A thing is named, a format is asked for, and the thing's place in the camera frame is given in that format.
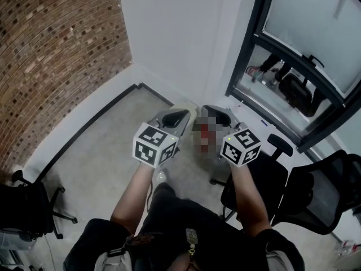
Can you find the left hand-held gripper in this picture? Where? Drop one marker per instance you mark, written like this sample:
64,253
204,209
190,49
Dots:
155,145

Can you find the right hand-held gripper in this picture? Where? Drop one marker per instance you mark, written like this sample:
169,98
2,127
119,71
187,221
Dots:
239,148

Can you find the white pedal trash bin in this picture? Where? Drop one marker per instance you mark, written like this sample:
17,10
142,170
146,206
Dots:
183,105

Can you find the person's left forearm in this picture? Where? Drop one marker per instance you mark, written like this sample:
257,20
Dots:
132,196

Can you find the person's right forearm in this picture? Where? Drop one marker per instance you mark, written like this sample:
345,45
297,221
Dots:
249,199

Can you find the red fire extinguisher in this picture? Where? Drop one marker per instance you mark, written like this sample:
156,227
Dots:
204,135

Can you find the white window ledge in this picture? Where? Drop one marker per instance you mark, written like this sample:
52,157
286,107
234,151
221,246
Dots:
270,114

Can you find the person's left shoe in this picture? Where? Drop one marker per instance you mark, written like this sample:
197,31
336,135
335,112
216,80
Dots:
161,176

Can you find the black baseboard strip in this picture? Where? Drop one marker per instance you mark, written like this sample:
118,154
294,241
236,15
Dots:
84,128

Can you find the person's black trousers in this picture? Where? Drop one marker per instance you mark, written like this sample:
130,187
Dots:
183,216

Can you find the black office chair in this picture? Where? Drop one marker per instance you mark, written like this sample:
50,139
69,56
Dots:
25,205
310,193

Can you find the person's black shirt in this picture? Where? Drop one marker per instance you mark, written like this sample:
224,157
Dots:
93,241

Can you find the clear plastic storage box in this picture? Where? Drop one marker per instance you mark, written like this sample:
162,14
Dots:
14,244

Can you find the black window frame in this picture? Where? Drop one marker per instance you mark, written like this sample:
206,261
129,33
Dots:
245,52

